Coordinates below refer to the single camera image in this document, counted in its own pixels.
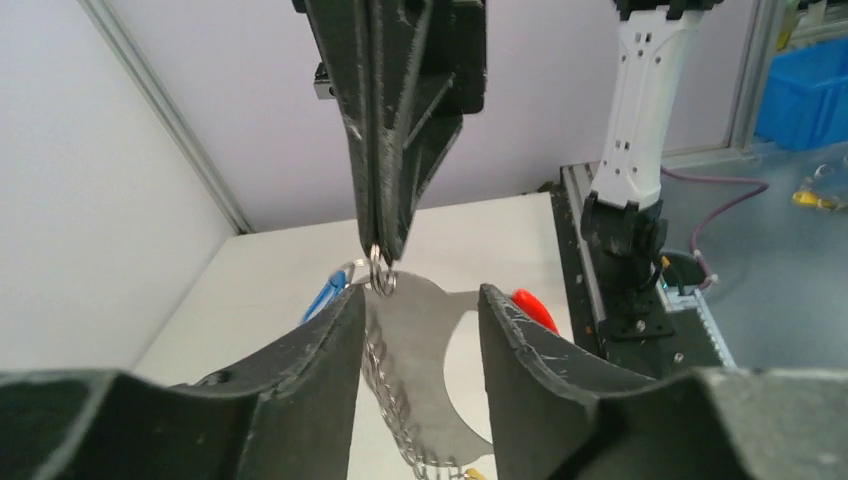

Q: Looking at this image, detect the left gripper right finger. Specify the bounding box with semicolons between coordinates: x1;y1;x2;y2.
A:
478;284;847;479

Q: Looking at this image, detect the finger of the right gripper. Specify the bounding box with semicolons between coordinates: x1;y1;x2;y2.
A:
304;1;385;258
370;1;463;262

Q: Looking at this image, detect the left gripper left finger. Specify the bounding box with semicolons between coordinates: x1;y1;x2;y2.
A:
1;287;366;479

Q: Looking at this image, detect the blue key tag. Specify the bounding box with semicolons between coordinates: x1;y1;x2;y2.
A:
299;261;360;325

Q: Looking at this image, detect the metal key holder red handle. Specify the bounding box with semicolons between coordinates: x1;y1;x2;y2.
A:
357;246;561;480

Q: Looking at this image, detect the yellow key tag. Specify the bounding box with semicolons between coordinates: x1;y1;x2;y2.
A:
462;468;487;480

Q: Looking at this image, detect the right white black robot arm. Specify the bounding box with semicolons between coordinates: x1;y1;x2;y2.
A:
294;1;713;291

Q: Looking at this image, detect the yellow tag on floor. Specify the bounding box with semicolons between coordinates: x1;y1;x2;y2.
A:
791;156;847;213

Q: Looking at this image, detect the blue plastic bin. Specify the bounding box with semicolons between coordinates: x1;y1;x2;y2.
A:
755;37;847;151

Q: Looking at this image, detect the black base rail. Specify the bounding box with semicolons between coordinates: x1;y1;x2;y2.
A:
550;163;723;378

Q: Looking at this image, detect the grey slotted cable duct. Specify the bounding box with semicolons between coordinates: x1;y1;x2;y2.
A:
662;287;737;369

